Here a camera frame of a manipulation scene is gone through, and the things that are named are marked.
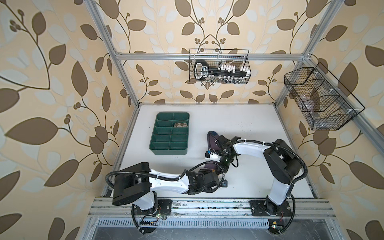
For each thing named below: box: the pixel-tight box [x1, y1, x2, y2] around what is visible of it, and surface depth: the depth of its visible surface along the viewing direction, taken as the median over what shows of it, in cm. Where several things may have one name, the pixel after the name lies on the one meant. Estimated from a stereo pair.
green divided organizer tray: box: [149, 112, 190, 155], surface depth 101 cm
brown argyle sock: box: [174, 122, 188, 128], surface depth 104 cm
